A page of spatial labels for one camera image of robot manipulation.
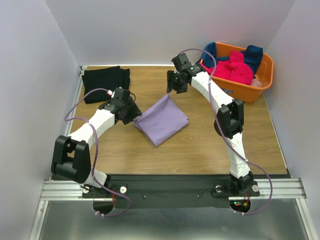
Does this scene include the folded black t shirt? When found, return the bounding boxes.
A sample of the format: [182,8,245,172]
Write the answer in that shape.
[82,66,131,95]

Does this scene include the pale pink garment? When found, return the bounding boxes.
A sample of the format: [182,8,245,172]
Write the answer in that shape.
[251,75,268,88]

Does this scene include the aluminium frame rail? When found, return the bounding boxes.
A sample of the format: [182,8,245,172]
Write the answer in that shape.
[40,178,307,201]

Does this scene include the dark blue t shirt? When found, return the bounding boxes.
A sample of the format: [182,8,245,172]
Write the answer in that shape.
[196,42,264,75]

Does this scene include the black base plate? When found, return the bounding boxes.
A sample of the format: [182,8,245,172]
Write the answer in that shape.
[51,171,293,209]

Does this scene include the orange plastic laundry basket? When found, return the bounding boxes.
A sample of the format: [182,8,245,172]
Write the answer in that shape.
[200,42,274,103]

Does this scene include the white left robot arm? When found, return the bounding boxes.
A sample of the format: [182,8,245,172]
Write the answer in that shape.
[51,87,142,197]

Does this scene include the lavender t shirt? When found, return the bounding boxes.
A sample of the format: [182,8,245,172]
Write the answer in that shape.
[133,93,189,147]

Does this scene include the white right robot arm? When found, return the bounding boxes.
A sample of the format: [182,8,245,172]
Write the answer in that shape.
[167,53,254,195]

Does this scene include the pink t shirt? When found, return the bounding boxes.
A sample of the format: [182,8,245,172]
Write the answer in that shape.
[213,51,254,86]

